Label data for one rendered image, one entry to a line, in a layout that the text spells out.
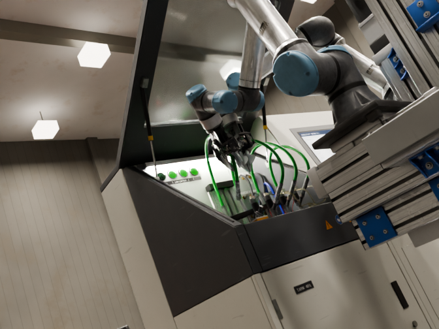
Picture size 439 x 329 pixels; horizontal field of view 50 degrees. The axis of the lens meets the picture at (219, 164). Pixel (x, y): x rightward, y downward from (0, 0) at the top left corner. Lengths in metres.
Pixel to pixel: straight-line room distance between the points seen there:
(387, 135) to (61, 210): 11.05
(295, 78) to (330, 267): 0.73
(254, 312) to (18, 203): 10.35
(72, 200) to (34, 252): 1.67
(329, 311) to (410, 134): 0.74
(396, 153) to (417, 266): 0.99
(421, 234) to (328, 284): 0.41
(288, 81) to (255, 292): 0.65
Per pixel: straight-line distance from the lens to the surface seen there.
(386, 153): 1.13
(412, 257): 2.06
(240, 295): 1.57
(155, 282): 2.03
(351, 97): 1.33
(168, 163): 2.14
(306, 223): 1.70
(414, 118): 1.10
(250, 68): 1.62
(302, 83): 1.25
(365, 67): 1.98
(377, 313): 1.80
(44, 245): 11.42
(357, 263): 1.81
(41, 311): 10.98
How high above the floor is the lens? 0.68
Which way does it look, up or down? 18 degrees up
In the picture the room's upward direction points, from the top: 23 degrees counter-clockwise
